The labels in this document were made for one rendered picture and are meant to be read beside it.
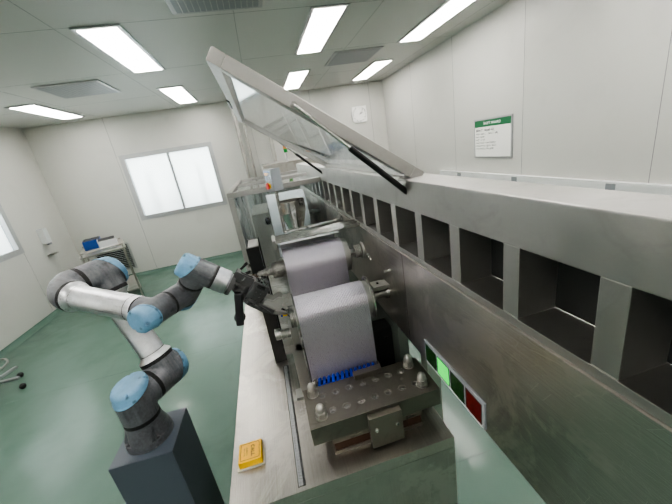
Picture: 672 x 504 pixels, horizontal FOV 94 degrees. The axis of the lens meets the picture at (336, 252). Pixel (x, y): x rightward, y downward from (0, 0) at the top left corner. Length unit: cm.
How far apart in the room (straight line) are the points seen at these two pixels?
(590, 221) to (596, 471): 34
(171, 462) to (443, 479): 89
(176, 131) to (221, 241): 212
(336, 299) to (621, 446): 74
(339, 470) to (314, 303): 48
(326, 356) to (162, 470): 67
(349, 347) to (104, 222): 636
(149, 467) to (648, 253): 138
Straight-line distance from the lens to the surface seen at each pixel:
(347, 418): 102
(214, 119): 653
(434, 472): 121
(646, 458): 54
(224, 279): 100
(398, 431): 109
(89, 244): 585
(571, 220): 47
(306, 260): 121
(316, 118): 78
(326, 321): 105
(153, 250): 699
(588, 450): 60
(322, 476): 109
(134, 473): 143
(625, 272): 45
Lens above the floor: 176
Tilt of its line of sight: 19 degrees down
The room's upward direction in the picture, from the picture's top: 10 degrees counter-clockwise
